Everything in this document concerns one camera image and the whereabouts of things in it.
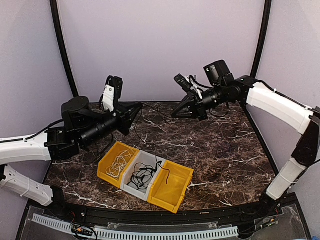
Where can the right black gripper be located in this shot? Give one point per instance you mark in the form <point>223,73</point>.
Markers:
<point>193,102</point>

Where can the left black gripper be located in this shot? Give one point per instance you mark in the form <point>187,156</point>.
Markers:
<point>126,117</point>

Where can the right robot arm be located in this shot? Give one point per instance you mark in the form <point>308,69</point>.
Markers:
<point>247,90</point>

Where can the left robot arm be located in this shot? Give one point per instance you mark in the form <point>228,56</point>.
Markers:
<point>79,127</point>

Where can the left yellow plastic bin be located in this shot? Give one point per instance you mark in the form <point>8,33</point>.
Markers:
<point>114,164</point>

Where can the yellow plastic bin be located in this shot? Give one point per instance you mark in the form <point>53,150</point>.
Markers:
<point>169,188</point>
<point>114,164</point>

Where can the white translucent plastic bin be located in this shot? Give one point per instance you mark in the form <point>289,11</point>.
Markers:
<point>141,174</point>

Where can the right yellow plastic bin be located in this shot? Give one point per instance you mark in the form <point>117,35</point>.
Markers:
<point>169,188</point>

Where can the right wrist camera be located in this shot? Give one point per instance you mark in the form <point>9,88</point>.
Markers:
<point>189,85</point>

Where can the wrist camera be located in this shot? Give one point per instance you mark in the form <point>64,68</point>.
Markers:
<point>189,85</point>
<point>109,99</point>

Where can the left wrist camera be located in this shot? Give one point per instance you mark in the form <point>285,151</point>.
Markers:
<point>109,99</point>

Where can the right black frame post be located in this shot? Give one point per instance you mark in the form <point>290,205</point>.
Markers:
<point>262,38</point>

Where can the black frame post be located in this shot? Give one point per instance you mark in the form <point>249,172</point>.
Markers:
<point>62,47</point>
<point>262,38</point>

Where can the left black frame post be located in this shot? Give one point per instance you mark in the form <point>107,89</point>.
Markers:
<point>62,47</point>

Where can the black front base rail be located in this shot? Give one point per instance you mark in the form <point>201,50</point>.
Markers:
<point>285,222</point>

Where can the white slotted cable duct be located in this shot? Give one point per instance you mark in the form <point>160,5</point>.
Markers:
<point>101,233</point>

